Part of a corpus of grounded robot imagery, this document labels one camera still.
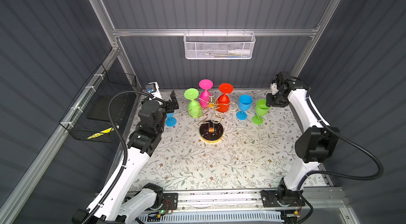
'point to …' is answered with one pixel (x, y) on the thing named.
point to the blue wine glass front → (245, 104)
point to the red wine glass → (223, 101)
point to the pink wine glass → (205, 84)
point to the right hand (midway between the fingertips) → (273, 103)
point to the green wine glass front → (261, 110)
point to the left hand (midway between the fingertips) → (163, 93)
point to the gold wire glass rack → (211, 132)
